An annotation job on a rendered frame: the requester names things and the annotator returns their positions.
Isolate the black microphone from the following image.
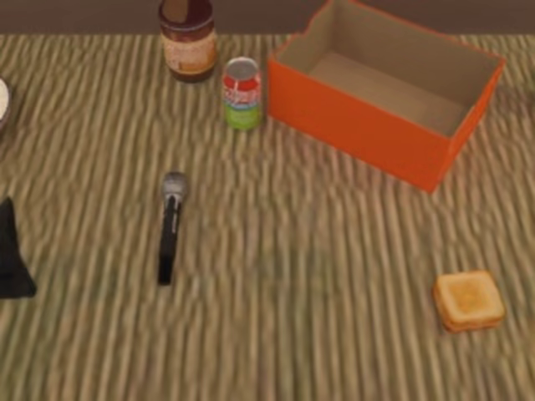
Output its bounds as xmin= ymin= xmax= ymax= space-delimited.
xmin=156 ymin=170 xmax=190 ymax=287

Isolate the white bowl edge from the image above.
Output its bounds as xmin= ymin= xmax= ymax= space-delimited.
xmin=0 ymin=77 xmax=13 ymax=131

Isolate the brown glass sauce jar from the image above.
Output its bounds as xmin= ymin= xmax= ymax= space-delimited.
xmin=157 ymin=0 xmax=218 ymax=84

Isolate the red and green drink can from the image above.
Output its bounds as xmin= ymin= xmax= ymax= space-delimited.
xmin=222 ymin=57 xmax=264 ymax=130

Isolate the orange open cardboard box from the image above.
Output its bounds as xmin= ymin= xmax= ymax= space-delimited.
xmin=266 ymin=0 xmax=507 ymax=194

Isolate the toasted sandwich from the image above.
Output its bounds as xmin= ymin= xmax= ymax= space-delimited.
xmin=431 ymin=269 xmax=506 ymax=334

